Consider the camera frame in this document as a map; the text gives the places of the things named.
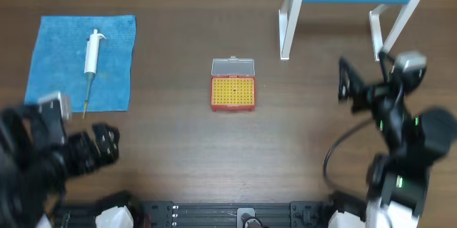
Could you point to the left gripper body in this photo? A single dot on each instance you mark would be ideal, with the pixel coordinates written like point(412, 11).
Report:
point(96, 149)

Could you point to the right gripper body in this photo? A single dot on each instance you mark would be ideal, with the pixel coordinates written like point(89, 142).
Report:
point(373, 99)

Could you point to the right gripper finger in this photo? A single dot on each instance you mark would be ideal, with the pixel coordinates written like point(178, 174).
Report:
point(353, 90)

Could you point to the white pipette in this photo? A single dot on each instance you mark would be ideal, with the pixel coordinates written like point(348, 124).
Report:
point(92, 53)

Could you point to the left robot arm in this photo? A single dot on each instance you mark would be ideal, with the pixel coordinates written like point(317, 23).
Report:
point(21, 171)

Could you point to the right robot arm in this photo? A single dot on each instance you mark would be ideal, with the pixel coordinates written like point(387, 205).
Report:
point(428, 135)

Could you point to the blue cloth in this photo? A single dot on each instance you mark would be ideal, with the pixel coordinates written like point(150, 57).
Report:
point(53, 60)

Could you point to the red and yellow tip box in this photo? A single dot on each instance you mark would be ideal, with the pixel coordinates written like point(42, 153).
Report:
point(232, 92)

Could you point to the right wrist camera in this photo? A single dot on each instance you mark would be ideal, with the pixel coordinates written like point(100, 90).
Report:
point(410, 60)

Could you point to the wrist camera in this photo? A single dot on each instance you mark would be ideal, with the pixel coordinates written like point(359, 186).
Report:
point(410, 60)
point(64, 104)

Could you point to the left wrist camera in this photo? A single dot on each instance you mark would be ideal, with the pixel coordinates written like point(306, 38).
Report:
point(64, 104)

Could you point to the mounting rail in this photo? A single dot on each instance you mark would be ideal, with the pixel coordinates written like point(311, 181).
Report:
point(214, 213)

